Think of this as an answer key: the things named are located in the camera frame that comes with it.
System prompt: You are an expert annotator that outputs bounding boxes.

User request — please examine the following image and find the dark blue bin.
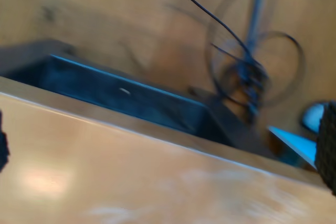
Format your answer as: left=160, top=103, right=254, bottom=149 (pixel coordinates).
left=39, top=54, right=218, bottom=146

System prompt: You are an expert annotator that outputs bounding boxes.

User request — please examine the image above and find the black coiled cable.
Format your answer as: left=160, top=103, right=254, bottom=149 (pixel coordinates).
left=169, top=0, right=307, bottom=125

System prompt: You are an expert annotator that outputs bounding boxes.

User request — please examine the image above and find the thin blue cable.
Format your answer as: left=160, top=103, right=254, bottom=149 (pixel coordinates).
left=244, top=0, right=269, bottom=59

